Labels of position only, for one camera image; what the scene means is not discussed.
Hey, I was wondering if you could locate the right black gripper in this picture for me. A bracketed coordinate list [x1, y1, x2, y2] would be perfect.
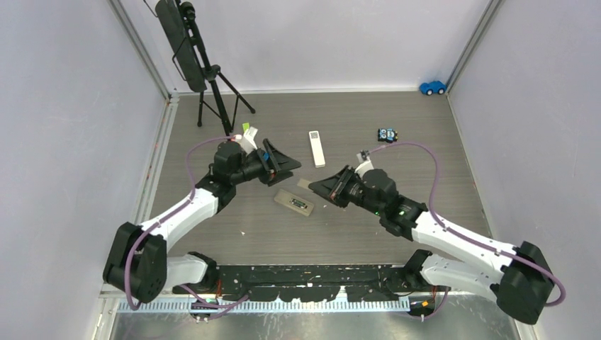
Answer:
[310, 166, 383, 217]

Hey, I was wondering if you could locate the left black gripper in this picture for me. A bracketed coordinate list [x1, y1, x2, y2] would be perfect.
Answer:
[230, 140, 300, 186]

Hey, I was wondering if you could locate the beige small battery cover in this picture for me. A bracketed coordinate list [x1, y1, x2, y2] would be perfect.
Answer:
[297, 178, 311, 190]

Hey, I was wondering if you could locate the short white remote control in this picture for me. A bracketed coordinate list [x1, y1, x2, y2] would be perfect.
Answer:
[274, 189, 315, 216]

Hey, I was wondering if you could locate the long white remote control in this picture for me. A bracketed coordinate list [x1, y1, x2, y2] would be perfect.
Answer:
[308, 130, 325, 169]

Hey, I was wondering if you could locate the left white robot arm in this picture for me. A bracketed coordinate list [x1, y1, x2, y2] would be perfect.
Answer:
[103, 135, 301, 310]

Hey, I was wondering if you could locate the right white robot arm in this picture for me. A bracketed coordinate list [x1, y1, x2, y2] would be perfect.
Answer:
[308, 166, 557, 325]

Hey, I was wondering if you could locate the small blue robot toy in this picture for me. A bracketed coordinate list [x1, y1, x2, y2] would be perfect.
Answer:
[377, 128, 398, 143]

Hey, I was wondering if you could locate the black tripod stand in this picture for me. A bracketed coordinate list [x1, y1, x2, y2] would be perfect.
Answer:
[175, 1, 256, 136]

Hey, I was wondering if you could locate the blue toy car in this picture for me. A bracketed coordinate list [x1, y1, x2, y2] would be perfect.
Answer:
[419, 81, 446, 96]

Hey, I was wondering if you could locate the black light panel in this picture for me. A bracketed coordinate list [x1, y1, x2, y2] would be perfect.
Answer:
[155, 0, 206, 93]

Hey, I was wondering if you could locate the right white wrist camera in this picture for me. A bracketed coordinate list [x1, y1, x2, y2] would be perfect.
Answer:
[355, 150, 374, 178]

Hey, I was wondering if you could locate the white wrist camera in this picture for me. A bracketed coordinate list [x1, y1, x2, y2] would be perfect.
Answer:
[234, 126, 258, 154]
[355, 150, 374, 178]

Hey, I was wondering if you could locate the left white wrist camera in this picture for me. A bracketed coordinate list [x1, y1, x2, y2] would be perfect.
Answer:
[234, 126, 258, 154]

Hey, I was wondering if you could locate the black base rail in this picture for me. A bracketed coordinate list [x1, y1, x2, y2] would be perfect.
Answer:
[172, 263, 447, 304]

